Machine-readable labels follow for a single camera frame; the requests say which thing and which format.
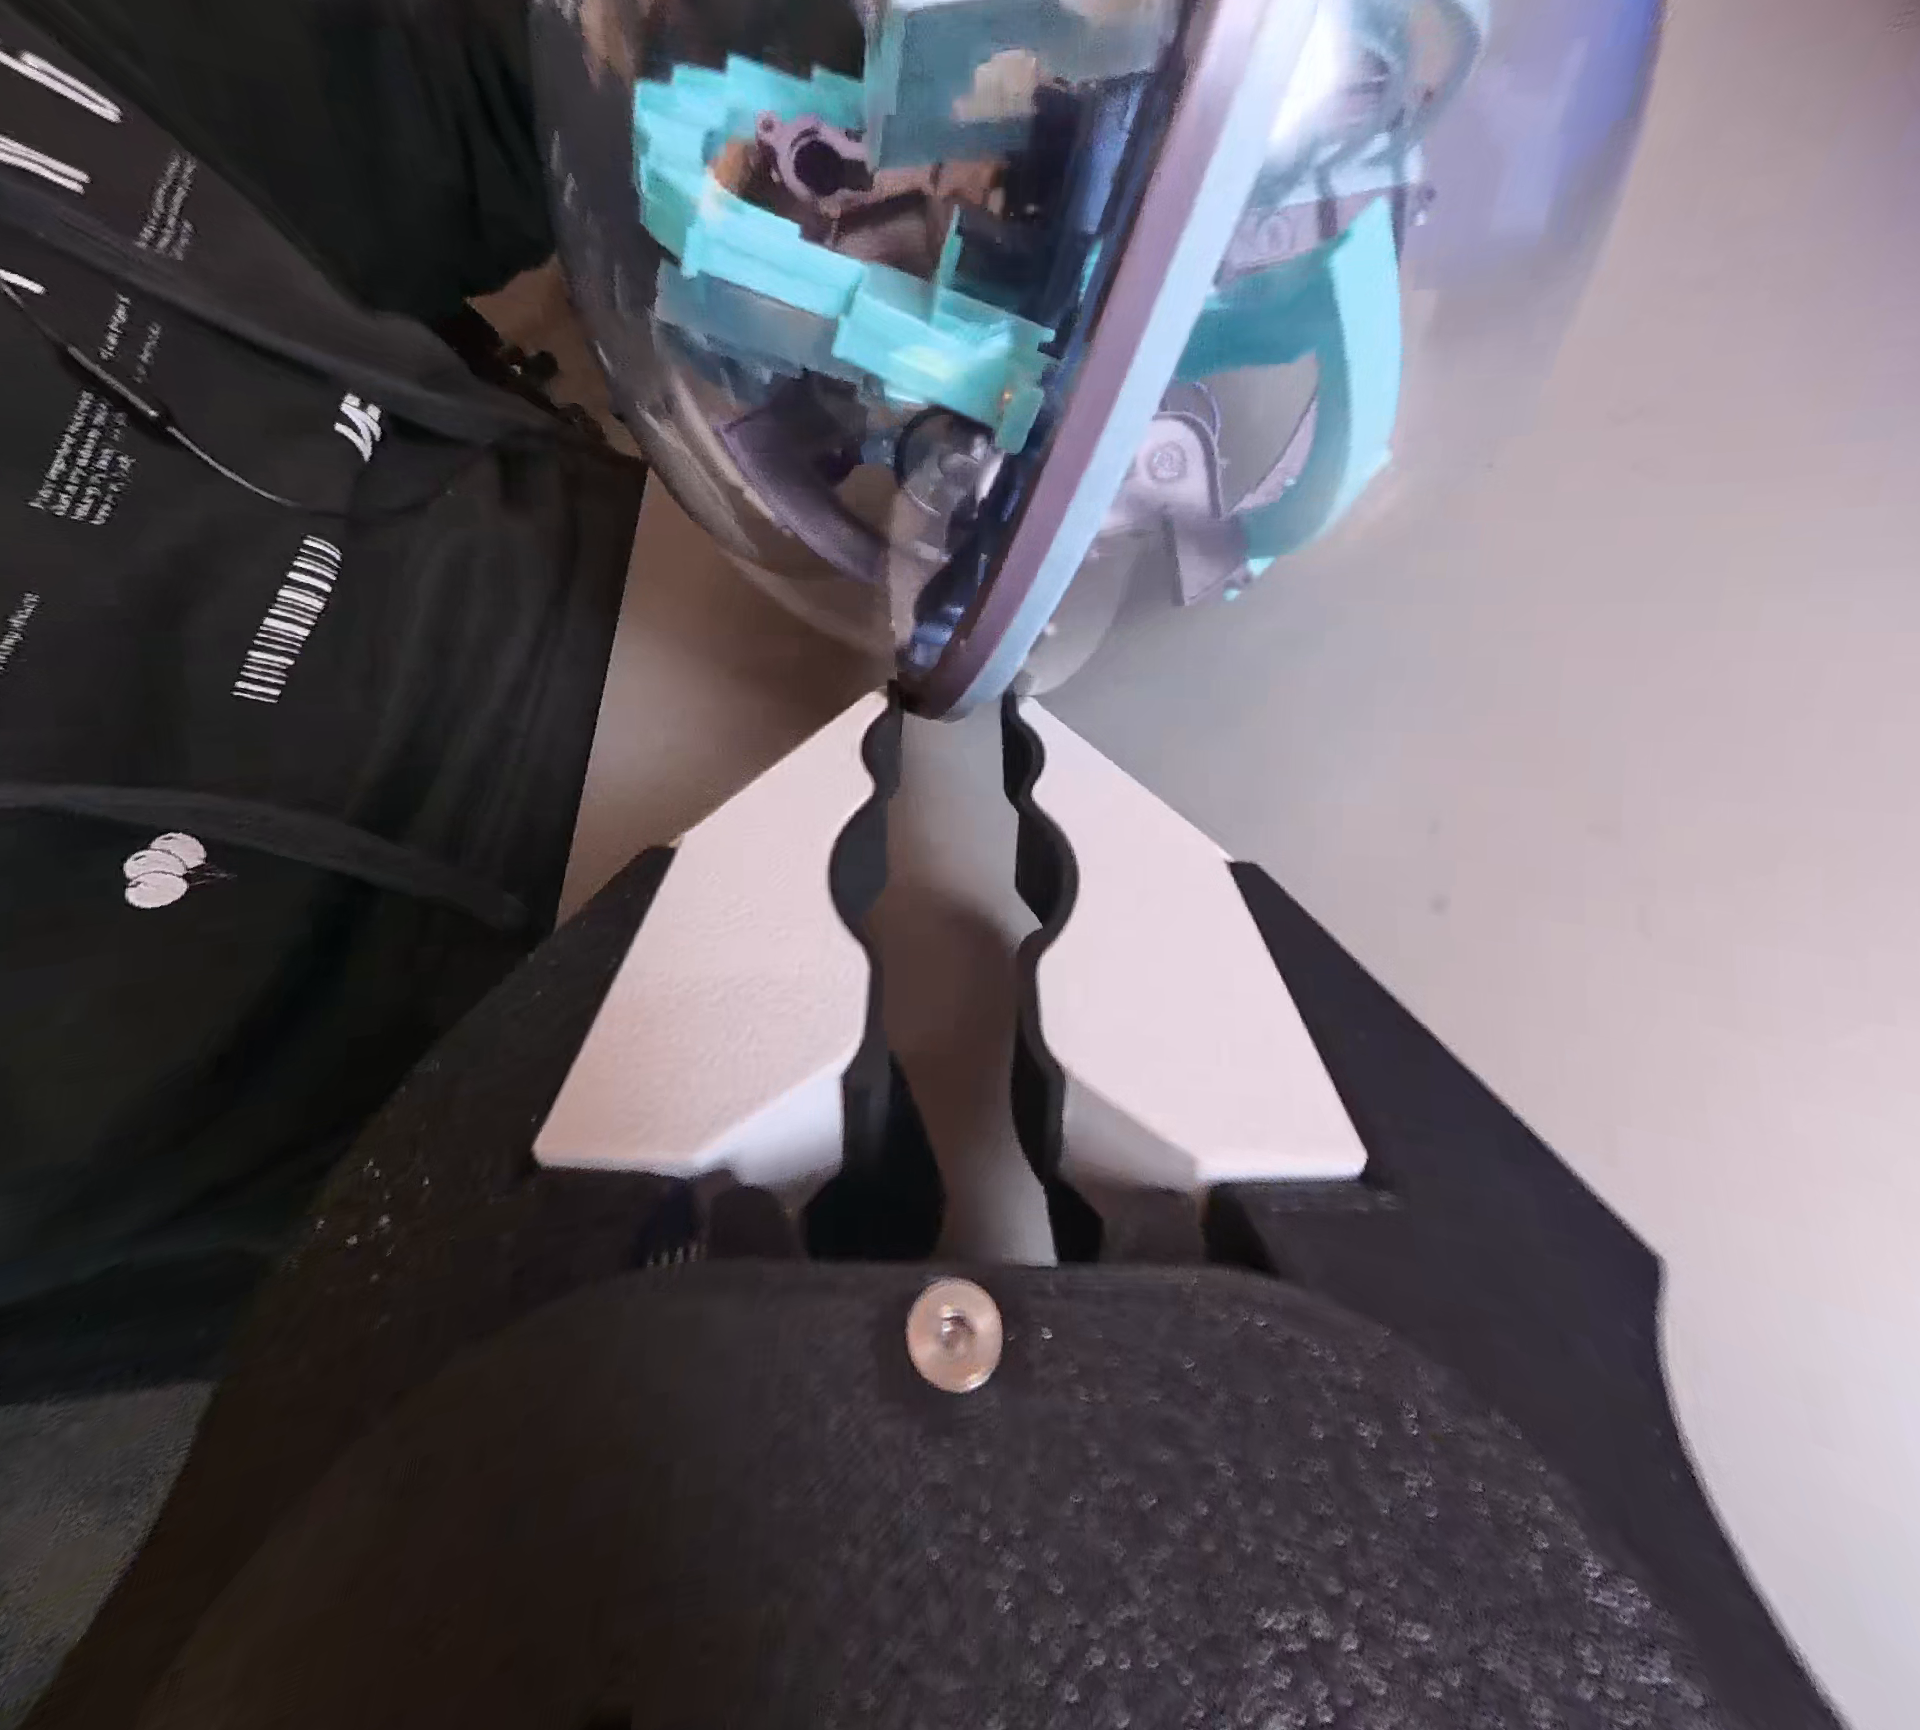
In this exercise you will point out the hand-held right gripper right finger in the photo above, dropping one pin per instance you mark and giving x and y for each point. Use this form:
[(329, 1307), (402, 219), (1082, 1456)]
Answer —
[(1185, 1009)]

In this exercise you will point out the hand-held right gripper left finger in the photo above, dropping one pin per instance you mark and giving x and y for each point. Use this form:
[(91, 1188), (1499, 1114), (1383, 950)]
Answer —
[(722, 1009)]

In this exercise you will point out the clear maze ball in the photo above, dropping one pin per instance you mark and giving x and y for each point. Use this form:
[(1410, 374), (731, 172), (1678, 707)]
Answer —
[(899, 259)]

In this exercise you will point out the person's black printed jacket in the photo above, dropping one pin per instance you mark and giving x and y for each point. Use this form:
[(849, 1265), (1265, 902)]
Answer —
[(241, 711)]

